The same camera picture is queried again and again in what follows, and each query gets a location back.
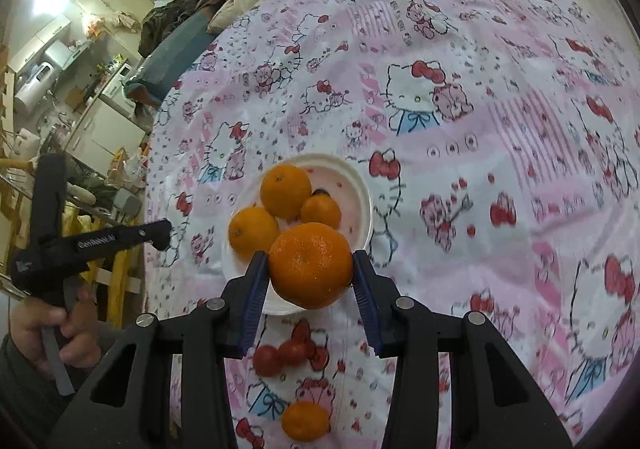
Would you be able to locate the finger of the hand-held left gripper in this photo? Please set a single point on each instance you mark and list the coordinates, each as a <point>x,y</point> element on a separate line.
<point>150,231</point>

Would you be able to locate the pile of dark clothes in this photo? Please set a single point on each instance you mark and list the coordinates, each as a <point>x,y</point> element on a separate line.
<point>175,14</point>

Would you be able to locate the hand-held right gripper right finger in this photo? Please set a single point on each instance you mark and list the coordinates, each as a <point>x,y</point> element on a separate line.
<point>367,309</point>

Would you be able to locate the person's left forearm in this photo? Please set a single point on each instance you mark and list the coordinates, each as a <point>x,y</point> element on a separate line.
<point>25,389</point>

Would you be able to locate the person's left hand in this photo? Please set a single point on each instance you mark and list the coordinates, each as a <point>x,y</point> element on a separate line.
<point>82,329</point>

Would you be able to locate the hanging cloth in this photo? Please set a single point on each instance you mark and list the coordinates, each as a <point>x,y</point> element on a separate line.
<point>126,20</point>

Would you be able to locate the pink cartoon printed blanket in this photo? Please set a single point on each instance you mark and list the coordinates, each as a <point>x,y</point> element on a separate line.
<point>450,154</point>

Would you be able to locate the small mandarin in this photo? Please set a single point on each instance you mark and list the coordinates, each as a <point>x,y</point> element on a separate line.
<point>321,212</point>
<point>254,231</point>
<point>305,421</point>

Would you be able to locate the white base cabinet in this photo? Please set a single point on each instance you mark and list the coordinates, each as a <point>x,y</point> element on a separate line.
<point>110,134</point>

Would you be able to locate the grey box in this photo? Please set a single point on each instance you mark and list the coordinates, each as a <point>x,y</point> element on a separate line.
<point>127,205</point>

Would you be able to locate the yellow wooden stool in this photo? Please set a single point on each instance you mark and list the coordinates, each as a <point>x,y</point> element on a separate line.
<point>117,274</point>

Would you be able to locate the red cherry tomato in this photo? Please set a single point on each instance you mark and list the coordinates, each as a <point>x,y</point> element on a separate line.
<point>296,351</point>
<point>266,360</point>

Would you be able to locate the large orange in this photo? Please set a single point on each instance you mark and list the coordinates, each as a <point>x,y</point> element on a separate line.
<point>310,264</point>
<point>285,191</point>

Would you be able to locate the pink dotted plate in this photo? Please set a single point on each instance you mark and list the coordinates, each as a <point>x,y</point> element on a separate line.
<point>345,184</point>

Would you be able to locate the white upper cabinets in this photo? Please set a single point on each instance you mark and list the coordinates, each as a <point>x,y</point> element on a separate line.
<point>35,44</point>

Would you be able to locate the blue grey sofa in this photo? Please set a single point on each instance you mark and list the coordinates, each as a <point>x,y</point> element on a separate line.
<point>170,59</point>

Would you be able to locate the white plastic bag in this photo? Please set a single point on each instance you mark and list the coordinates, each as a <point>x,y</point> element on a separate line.
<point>134,165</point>

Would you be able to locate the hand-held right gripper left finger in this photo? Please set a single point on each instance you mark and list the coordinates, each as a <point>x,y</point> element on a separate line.
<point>252,301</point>

